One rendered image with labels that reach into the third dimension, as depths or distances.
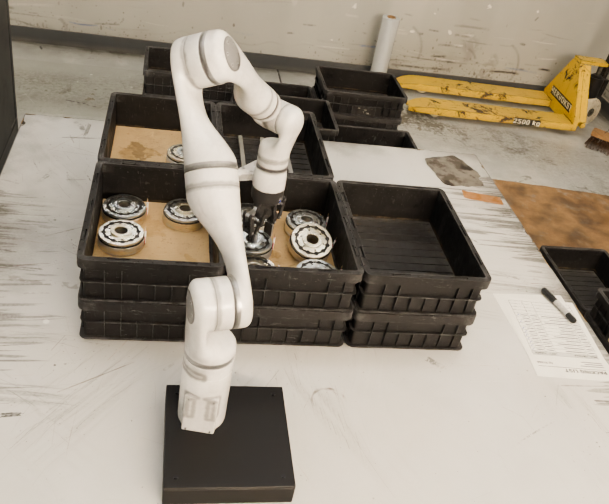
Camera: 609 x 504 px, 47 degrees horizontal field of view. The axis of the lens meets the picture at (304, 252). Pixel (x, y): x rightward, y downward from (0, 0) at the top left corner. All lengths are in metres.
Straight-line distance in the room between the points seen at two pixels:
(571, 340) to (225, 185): 1.11
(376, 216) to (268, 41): 3.15
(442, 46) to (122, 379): 4.08
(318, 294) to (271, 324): 0.13
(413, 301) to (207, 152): 0.65
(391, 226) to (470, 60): 3.52
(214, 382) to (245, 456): 0.16
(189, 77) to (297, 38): 3.73
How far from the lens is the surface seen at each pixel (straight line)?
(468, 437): 1.58
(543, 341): 1.91
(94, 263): 1.45
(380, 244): 1.80
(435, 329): 1.69
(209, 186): 1.17
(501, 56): 5.39
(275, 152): 1.52
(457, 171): 2.54
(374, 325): 1.63
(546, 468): 1.60
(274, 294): 1.52
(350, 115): 3.31
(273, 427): 1.40
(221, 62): 1.21
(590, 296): 2.99
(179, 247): 1.66
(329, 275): 1.49
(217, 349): 1.23
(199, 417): 1.34
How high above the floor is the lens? 1.82
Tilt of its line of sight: 35 degrees down
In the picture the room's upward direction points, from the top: 12 degrees clockwise
